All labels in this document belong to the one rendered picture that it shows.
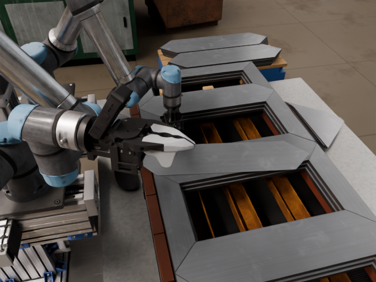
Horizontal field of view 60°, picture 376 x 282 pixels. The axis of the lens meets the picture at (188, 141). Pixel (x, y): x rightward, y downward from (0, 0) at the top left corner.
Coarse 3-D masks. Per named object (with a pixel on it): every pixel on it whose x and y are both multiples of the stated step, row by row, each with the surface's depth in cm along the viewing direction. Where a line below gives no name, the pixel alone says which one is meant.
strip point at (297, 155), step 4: (288, 144) 146; (288, 148) 144; (292, 148) 144; (296, 148) 144; (288, 152) 142; (292, 152) 142; (296, 152) 142; (300, 152) 142; (304, 152) 142; (292, 156) 140; (296, 156) 140; (300, 156) 140; (304, 156) 140; (292, 160) 139; (296, 160) 139; (300, 160) 139; (296, 164) 137; (296, 168) 135
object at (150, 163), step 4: (148, 156) 140; (152, 156) 140; (144, 160) 138; (148, 160) 138; (152, 160) 138; (156, 160) 138; (144, 164) 137; (148, 164) 136; (152, 164) 136; (156, 164) 136; (148, 168) 135; (152, 168) 135; (156, 168) 135; (152, 172) 133; (156, 172) 133
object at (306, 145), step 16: (192, 80) 191; (208, 80) 193; (224, 80) 196; (192, 112) 165; (208, 112) 167; (224, 112) 169; (240, 112) 170; (272, 112) 165; (304, 144) 146; (304, 160) 139; (176, 176) 132; (192, 176) 132; (208, 176) 132; (224, 176) 133; (240, 176) 134; (256, 176) 136; (272, 176) 138; (320, 176) 132; (320, 192) 131; (160, 208) 125; (336, 208) 123; (192, 224) 119; (368, 256) 106; (304, 272) 102; (320, 272) 104; (336, 272) 105
